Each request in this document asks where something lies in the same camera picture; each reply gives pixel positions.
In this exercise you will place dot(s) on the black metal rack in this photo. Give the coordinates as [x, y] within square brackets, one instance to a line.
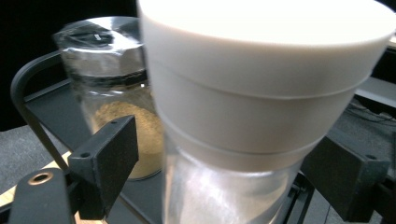
[56, 115]

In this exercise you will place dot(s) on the glass jar with white lid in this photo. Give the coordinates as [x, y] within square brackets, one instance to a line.
[249, 93]

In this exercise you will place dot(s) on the glass jar with silver lid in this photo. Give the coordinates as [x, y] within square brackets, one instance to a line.
[106, 62]

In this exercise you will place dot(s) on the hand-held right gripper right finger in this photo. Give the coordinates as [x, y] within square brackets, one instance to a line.
[348, 180]

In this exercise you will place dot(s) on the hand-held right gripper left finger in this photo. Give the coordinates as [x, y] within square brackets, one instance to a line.
[106, 168]

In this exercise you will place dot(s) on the grey shelf board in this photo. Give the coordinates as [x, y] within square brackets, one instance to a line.
[378, 90]

